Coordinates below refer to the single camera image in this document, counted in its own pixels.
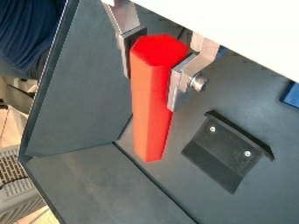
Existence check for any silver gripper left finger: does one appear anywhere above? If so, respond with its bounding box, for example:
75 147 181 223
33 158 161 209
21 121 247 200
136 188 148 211
101 0 147 79

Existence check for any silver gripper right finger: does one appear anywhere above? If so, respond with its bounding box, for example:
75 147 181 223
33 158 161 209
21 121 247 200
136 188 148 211
167 32 220 112

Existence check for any red hexagonal prism peg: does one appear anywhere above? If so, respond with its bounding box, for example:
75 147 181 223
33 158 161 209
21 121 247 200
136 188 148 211
129 34 188 162

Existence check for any blue foam shape-sorting block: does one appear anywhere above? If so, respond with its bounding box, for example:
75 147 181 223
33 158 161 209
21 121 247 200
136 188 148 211
280 81 299 109

